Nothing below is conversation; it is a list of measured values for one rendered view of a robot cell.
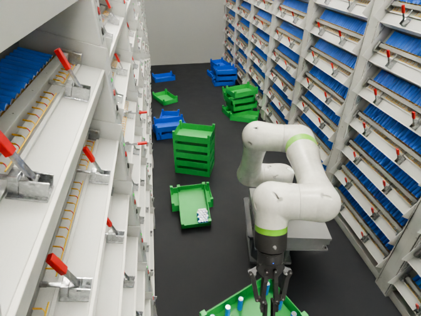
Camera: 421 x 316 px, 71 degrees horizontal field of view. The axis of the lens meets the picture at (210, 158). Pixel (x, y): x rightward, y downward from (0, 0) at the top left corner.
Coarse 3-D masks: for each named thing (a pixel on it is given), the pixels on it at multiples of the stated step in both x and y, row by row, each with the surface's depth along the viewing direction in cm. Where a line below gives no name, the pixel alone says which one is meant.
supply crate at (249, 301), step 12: (228, 300) 105; (252, 300) 109; (288, 300) 105; (204, 312) 98; (216, 312) 104; (240, 312) 106; (252, 312) 106; (276, 312) 106; (288, 312) 106; (300, 312) 101
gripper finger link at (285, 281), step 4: (288, 272) 86; (292, 272) 86; (284, 276) 87; (288, 276) 86; (284, 280) 87; (288, 280) 87; (284, 284) 87; (280, 288) 89; (284, 288) 87; (280, 292) 89; (284, 292) 87; (284, 296) 87
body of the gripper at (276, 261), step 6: (258, 252) 85; (258, 258) 85; (264, 258) 83; (270, 258) 83; (276, 258) 83; (282, 258) 84; (258, 264) 86; (264, 264) 84; (270, 264) 83; (276, 264) 83; (282, 264) 86; (258, 270) 86; (270, 270) 86; (282, 270) 86; (270, 276) 86
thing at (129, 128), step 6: (126, 96) 144; (132, 96) 146; (126, 102) 144; (132, 102) 147; (126, 108) 139; (132, 108) 141; (132, 120) 131; (126, 126) 125; (132, 126) 127; (126, 132) 121; (132, 132) 123; (126, 138) 118; (132, 138) 119; (132, 150) 112; (132, 156) 109; (132, 168) 98
